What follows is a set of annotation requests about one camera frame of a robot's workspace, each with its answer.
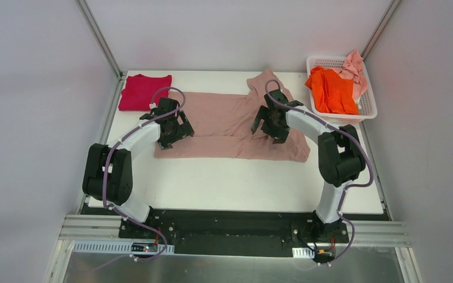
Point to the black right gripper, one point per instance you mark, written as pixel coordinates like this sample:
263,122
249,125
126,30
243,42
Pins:
267,125

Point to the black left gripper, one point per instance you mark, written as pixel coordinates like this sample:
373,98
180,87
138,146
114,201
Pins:
180,130

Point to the dusty pink graphic t-shirt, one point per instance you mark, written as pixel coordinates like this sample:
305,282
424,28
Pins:
222,125

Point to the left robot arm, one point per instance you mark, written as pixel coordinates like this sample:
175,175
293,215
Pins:
108,176

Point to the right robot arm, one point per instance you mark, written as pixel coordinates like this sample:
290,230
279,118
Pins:
340,156

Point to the folded red t-shirt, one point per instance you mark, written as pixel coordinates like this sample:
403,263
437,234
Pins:
139,90

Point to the orange t-shirt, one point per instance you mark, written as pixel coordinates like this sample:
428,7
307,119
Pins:
331,93

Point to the white plastic laundry basket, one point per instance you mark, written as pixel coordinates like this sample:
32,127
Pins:
366,105

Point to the light pink crumpled t-shirt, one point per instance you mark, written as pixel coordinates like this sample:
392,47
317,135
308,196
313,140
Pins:
353,69

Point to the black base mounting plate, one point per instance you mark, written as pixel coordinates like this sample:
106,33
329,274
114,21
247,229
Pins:
245,246

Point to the right white cable duct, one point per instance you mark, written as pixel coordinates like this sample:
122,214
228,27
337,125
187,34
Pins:
303,253

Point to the white cable duct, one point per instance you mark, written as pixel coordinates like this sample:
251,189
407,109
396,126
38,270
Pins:
303,253
122,247

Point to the aluminium frame rail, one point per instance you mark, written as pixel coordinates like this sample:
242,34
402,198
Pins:
177,229

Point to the left white cable duct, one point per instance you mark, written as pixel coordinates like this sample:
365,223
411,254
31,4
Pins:
122,247

